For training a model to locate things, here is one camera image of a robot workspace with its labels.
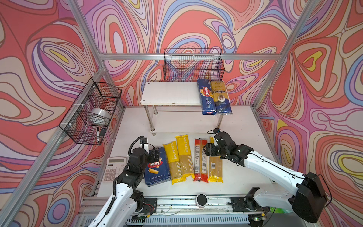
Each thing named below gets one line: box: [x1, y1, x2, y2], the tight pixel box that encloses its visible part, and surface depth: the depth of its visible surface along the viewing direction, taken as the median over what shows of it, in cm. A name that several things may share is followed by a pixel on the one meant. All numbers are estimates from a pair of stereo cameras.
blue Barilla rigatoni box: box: [144, 146, 171, 187], surface depth 81 cm
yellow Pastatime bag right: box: [174, 134, 196, 180], surface depth 91 cm
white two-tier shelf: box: [140, 81, 224, 136], surface depth 89 cm
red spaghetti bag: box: [193, 138, 209, 183], surface depth 87 cm
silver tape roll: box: [89, 107, 111, 123], surface depth 73 cm
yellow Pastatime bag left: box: [162, 140, 187, 185], surface depth 88 cm
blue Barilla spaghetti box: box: [196, 78, 217, 116], surface depth 73 cm
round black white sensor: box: [195, 193, 208, 209], surface depth 72 cm
